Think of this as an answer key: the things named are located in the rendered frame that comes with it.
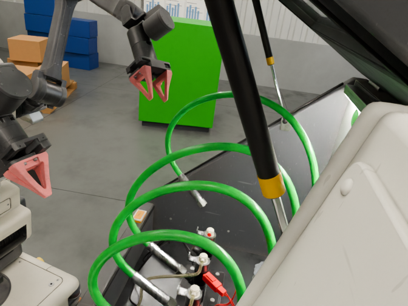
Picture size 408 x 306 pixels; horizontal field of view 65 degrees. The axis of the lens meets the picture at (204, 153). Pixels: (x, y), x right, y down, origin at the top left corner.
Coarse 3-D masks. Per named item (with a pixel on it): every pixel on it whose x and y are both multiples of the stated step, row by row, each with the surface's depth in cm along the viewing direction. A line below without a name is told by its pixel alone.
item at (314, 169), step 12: (204, 96) 68; (216, 96) 66; (228, 96) 64; (276, 108) 60; (288, 120) 59; (168, 132) 76; (300, 132) 59; (168, 144) 78; (312, 156) 59; (312, 168) 59; (312, 180) 60
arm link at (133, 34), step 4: (140, 24) 82; (132, 28) 82; (136, 28) 82; (140, 28) 82; (128, 32) 83; (132, 32) 82; (136, 32) 82; (140, 32) 82; (144, 32) 83; (128, 36) 83; (132, 36) 82; (136, 36) 82; (140, 36) 82; (144, 36) 82; (148, 36) 83; (132, 40) 82; (136, 40) 81; (140, 40) 81; (144, 40) 82; (148, 40) 82; (132, 44) 82; (148, 44) 84; (152, 44) 84
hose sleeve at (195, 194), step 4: (180, 176) 78; (184, 176) 79; (180, 180) 79; (184, 180) 78; (188, 180) 79; (192, 192) 78; (196, 192) 78; (192, 196) 78; (196, 196) 78; (200, 196) 78; (196, 200) 78
